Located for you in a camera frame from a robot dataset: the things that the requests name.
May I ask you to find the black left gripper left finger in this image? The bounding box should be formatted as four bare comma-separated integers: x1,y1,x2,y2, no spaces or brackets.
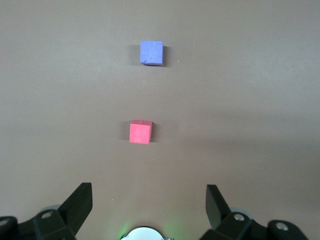
0,182,94,240

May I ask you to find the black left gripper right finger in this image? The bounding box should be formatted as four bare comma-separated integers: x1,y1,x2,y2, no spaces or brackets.
199,184,309,240

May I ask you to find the red foam block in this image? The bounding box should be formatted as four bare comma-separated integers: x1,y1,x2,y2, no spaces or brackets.
129,119,153,145

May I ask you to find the brown table cover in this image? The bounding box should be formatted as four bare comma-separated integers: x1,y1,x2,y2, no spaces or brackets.
0,0,320,240

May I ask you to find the purple foam block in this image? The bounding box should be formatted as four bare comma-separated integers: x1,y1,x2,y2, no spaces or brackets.
138,40,165,67

